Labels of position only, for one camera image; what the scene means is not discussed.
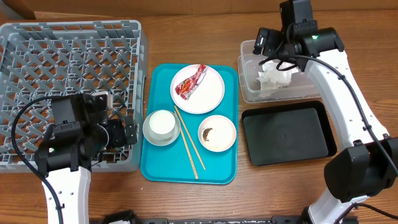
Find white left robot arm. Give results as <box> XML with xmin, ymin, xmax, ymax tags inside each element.
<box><xmin>34</xmin><ymin>91</ymin><xmax>137</xmax><ymax>223</ymax></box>

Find brown food scrap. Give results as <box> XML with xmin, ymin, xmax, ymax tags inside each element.
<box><xmin>202</xmin><ymin>128</ymin><xmax>212</xmax><ymax>141</ymax></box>

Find grey plastic dish rack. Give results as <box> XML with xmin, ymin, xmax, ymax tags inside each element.
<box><xmin>1</xmin><ymin>20</ymin><xmax>149</xmax><ymax>173</ymax></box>

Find left wooden chopstick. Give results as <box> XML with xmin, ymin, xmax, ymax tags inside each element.
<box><xmin>174</xmin><ymin>106</ymin><xmax>198</xmax><ymax>180</ymax></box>

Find black plastic tray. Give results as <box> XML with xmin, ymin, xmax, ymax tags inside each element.
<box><xmin>241</xmin><ymin>101</ymin><xmax>337</xmax><ymax>166</ymax></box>

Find wooden chopstick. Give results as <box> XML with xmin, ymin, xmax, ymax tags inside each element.
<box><xmin>174</xmin><ymin>105</ymin><xmax>206</xmax><ymax>170</ymax></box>
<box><xmin>174</xmin><ymin>106</ymin><xmax>198</xmax><ymax>180</ymax></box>

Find white napkin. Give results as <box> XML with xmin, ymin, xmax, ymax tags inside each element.
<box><xmin>256</xmin><ymin>60</ymin><xmax>300</xmax><ymax>97</ymax></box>

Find teal plastic tray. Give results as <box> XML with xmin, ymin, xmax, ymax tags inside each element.
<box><xmin>141</xmin><ymin>63</ymin><xmax>239</xmax><ymax>185</ymax></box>

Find grey shallow bowl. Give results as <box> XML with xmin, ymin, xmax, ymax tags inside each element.
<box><xmin>142</xmin><ymin>111</ymin><xmax>181</xmax><ymax>146</ymax></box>

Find right wooden chopstick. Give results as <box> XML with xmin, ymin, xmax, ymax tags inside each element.
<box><xmin>174</xmin><ymin>105</ymin><xmax>206</xmax><ymax>170</ymax></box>

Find clear plastic bin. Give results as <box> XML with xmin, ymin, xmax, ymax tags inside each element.
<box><xmin>238</xmin><ymin>40</ymin><xmax>320</xmax><ymax>103</ymax></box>

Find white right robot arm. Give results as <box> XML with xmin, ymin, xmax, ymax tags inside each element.
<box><xmin>253</xmin><ymin>24</ymin><xmax>397</xmax><ymax>223</ymax></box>

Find large white round plate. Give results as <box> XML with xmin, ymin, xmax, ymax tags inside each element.
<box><xmin>170</xmin><ymin>64</ymin><xmax>225</xmax><ymax>114</ymax></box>

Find white paper cup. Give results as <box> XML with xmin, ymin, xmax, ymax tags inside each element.
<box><xmin>149</xmin><ymin>110</ymin><xmax>175</xmax><ymax>139</ymax></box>

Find pink bowl with rice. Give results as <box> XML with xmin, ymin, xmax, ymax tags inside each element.
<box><xmin>198</xmin><ymin>115</ymin><xmax>237</xmax><ymax>152</ymax></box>

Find red snack wrapper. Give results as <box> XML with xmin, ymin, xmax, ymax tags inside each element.
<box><xmin>175</xmin><ymin>64</ymin><xmax>208</xmax><ymax>100</ymax></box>

